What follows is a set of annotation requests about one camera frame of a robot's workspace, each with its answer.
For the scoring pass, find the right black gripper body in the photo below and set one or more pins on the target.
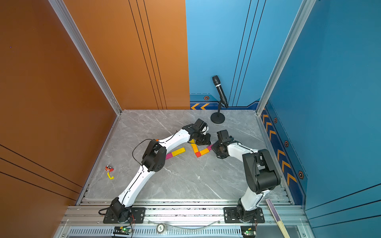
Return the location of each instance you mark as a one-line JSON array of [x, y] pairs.
[[221, 146]]

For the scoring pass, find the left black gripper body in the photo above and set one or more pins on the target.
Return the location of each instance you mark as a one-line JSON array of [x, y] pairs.
[[200, 136]]

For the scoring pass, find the small yellow block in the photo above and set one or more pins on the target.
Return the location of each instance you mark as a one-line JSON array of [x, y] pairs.
[[194, 146]]

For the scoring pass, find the yellow-orange block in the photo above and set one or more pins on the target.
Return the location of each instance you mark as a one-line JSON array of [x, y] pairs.
[[205, 151]]

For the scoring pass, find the long yellow block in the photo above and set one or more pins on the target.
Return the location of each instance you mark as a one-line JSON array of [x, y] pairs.
[[178, 152]]

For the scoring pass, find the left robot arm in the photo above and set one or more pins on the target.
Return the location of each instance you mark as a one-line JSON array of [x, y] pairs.
[[153, 160]]

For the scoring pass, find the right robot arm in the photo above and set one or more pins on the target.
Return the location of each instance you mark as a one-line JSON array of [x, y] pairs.
[[261, 177]]

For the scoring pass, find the black microphone on stand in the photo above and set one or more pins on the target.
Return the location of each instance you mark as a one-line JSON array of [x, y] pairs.
[[218, 117]]

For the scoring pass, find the folded fan stick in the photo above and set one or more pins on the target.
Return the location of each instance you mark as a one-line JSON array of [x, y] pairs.
[[277, 218]]

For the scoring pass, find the right green circuit board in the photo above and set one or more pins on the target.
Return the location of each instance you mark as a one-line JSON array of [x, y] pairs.
[[248, 232]]

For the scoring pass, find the green circuit board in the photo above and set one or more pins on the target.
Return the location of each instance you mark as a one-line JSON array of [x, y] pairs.
[[122, 232], [248, 232]]

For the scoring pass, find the yellow plastic hook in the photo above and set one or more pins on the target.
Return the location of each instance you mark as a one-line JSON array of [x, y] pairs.
[[110, 177]]

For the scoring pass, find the red toy car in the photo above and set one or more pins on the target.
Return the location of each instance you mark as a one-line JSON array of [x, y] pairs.
[[109, 168]]

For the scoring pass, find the left green circuit board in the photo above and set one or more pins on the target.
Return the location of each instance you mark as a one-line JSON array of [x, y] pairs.
[[122, 232]]

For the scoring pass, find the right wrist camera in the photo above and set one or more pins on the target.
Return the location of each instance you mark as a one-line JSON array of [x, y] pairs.
[[224, 137]]

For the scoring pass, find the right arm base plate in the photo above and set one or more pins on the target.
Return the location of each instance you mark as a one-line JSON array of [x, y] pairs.
[[230, 214]]

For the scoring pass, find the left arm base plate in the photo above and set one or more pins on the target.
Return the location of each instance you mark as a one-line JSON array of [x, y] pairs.
[[136, 216]]

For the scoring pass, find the aluminium front rail frame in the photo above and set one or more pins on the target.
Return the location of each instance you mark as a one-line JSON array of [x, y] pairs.
[[202, 218]]

